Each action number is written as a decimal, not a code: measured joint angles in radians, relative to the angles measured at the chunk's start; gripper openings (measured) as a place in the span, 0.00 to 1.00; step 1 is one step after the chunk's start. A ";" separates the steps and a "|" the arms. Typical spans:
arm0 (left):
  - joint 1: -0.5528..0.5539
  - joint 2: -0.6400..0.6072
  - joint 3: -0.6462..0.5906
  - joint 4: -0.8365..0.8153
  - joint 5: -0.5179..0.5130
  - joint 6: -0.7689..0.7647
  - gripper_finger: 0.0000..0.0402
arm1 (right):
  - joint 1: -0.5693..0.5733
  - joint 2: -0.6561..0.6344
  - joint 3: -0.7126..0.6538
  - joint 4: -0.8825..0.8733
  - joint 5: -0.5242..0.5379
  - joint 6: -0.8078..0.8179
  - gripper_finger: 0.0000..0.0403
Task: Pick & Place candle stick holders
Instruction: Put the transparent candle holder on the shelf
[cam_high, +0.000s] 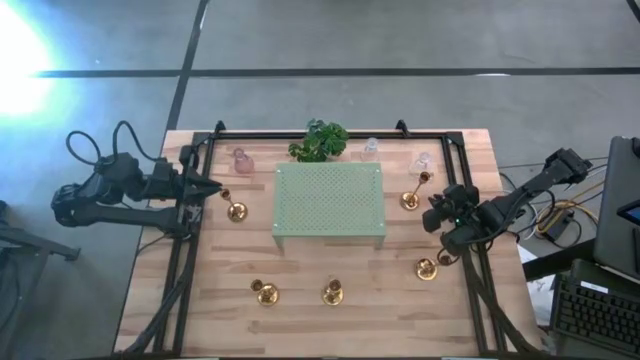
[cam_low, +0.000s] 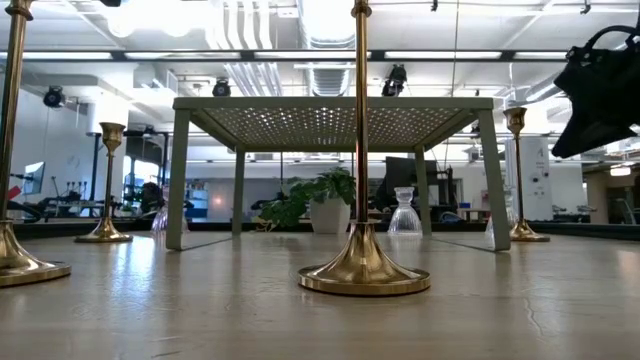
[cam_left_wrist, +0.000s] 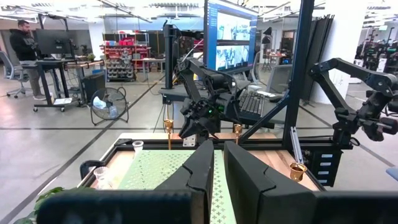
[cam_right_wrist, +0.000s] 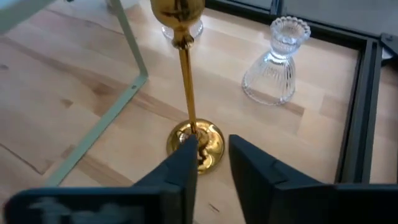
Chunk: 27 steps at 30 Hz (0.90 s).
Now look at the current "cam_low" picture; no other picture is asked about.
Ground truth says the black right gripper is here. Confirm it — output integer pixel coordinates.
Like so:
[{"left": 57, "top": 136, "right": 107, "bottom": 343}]
[{"left": 551, "top": 30, "right": 640, "bottom": 160}]

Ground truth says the clear ribbed glass candle holder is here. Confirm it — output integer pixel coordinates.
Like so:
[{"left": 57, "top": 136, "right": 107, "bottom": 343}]
[
  {"left": 387, "top": 186, "right": 424, "bottom": 236},
  {"left": 483, "top": 189, "right": 519, "bottom": 239}
]

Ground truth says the medium slim brass candlestick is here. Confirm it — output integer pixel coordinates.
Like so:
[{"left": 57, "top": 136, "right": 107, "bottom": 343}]
[{"left": 502, "top": 106, "right": 551, "bottom": 244}]

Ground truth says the tall brass candlestick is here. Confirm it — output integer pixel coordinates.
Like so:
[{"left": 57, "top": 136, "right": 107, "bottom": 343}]
[
  {"left": 297, "top": 0, "right": 432, "bottom": 297},
  {"left": 0, "top": 0, "right": 72, "bottom": 289}
]

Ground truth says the pink ribbed glass candle holder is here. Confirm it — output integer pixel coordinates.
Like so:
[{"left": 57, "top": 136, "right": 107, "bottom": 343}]
[{"left": 151, "top": 185, "right": 190, "bottom": 234}]

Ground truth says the white column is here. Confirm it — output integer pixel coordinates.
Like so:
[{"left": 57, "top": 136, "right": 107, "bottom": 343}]
[{"left": 504, "top": 135, "right": 554, "bottom": 223}]

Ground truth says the black computer monitor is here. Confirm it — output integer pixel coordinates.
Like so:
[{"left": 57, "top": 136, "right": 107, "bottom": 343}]
[{"left": 384, "top": 155, "right": 439, "bottom": 199}]

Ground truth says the pale green perforated metal shelf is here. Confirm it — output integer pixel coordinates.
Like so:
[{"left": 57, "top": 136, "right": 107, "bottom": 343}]
[{"left": 164, "top": 96, "right": 512, "bottom": 253}]

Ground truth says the green plant in white pot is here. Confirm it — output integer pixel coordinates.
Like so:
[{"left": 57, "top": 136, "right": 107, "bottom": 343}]
[{"left": 252, "top": 166, "right": 358, "bottom": 235}]

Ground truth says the short brass candlestick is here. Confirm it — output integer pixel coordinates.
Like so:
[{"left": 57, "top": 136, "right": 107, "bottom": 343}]
[{"left": 74, "top": 121, "right": 134, "bottom": 245}]

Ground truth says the silver computer monitor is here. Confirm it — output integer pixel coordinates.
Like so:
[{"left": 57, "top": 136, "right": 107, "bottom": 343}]
[{"left": 22, "top": 160, "right": 46, "bottom": 196}]

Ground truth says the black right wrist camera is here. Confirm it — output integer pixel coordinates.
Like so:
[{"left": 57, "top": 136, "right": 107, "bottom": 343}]
[{"left": 553, "top": 47, "right": 609, "bottom": 109}]

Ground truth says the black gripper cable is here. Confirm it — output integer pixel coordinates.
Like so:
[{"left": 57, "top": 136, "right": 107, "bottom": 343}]
[{"left": 582, "top": 24, "right": 640, "bottom": 52}]

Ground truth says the black table border rail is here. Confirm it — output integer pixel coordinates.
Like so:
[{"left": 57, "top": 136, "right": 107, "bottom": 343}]
[{"left": 0, "top": 218, "right": 640, "bottom": 242}]

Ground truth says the black overhead frame crossbar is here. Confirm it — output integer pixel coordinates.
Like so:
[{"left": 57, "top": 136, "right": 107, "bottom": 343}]
[{"left": 0, "top": 48, "right": 569, "bottom": 64}]

